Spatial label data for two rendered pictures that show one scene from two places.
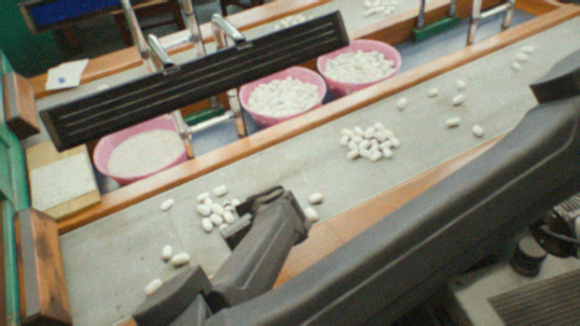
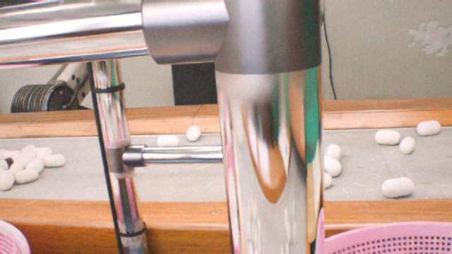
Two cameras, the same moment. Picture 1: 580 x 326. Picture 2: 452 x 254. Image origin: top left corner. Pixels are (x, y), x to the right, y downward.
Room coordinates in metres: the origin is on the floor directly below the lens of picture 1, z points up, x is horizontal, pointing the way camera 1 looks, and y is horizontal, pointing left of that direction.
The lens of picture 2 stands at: (1.22, 0.39, 0.96)
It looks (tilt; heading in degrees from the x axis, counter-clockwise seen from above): 16 degrees down; 213
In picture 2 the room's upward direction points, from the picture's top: 5 degrees counter-clockwise
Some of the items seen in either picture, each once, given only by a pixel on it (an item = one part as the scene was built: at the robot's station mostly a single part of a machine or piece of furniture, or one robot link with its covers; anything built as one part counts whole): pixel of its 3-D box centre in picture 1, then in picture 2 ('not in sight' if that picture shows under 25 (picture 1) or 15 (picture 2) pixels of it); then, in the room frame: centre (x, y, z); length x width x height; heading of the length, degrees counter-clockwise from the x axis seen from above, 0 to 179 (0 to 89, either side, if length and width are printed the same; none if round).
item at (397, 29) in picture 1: (304, 66); not in sight; (1.37, -0.10, 0.71); 1.81 x 0.05 x 0.11; 112
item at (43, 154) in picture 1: (61, 174); not in sight; (0.90, 0.60, 0.77); 0.33 x 0.15 x 0.01; 22
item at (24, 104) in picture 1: (20, 101); not in sight; (1.20, 0.78, 0.83); 0.30 x 0.06 x 0.07; 22
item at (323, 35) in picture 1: (208, 71); not in sight; (0.79, 0.13, 1.08); 0.62 x 0.08 x 0.07; 112
